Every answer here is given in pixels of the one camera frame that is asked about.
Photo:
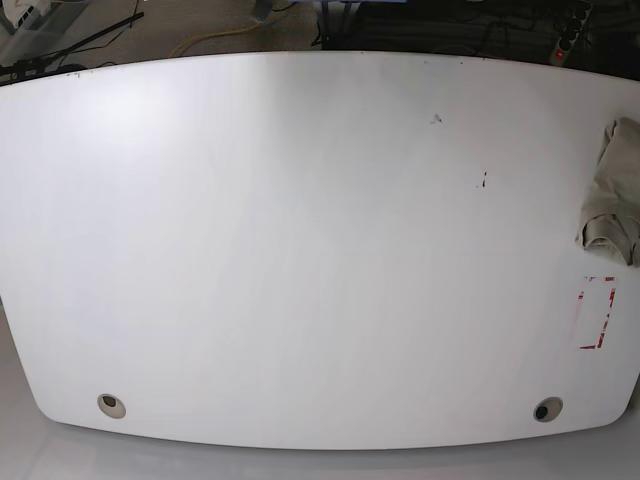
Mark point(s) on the beige T-shirt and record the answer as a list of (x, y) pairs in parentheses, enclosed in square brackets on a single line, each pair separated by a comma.
[(609, 217)]

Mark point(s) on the red tape rectangle marking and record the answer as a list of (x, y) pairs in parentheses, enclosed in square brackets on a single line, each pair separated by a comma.
[(595, 303)]

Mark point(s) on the left table cable grommet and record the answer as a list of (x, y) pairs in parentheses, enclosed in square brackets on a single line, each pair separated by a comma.
[(111, 406)]

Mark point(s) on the table cable grommet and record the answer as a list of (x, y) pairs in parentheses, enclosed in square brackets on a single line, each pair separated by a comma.
[(111, 406), (548, 409)]

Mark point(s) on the right table cable grommet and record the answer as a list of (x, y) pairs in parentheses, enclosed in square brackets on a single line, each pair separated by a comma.
[(548, 409)]

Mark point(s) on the black power strip red switch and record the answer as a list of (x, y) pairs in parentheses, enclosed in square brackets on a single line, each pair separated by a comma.
[(572, 25)]

